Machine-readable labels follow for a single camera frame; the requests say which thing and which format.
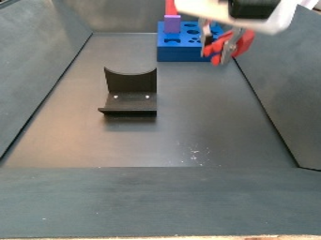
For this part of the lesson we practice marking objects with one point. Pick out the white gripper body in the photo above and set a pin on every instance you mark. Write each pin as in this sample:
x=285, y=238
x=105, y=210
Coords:
x=265, y=16

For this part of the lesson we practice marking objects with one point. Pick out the red three prong object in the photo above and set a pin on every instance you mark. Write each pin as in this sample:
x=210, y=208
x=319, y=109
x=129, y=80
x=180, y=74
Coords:
x=212, y=50

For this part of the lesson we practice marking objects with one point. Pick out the purple peg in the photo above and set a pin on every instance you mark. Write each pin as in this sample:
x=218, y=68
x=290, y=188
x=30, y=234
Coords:
x=171, y=24

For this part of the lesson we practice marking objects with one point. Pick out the blue shape sorter block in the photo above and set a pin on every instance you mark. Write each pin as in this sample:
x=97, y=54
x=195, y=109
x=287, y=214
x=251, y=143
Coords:
x=179, y=47

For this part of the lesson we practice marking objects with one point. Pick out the red square peg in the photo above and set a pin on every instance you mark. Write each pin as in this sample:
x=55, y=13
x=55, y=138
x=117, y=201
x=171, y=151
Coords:
x=170, y=7

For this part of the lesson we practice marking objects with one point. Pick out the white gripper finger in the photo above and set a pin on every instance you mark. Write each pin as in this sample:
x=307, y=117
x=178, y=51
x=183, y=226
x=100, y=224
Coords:
x=230, y=44
x=206, y=36

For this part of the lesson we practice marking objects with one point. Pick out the black curved fixture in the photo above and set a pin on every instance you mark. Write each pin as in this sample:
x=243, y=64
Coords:
x=131, y=93

